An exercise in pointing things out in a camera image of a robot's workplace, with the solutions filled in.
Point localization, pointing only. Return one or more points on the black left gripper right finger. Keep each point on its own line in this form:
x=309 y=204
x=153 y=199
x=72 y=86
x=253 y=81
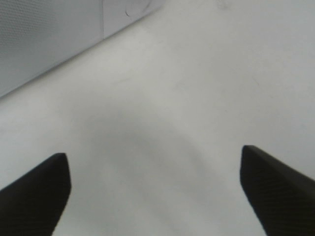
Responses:
x=282 y=198

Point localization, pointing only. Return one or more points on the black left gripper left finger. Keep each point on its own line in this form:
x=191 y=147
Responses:
x=33 y=204

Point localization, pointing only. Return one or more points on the white microwave oven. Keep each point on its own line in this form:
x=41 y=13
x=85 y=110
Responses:
x=123 y=14

